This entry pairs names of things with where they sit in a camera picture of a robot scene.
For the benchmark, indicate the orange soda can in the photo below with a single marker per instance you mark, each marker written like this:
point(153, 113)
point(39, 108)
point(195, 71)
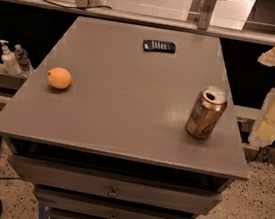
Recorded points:
point(209, 105)

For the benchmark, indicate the dark blue snack packet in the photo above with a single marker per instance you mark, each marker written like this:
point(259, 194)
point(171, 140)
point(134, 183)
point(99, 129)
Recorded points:
point(159, 46)

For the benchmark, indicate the grey drawer cabinet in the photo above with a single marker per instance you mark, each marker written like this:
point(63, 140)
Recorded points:
point(113, 144)

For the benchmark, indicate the orange fruit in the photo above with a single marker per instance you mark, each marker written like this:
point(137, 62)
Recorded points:
point(59, 78)

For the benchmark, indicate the clear plastic water bottle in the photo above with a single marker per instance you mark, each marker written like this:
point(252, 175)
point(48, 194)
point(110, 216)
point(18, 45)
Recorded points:
point(23, 59)

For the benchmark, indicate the white pump sanitizer bottle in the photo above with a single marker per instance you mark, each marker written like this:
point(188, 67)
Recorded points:
point(9, 59)

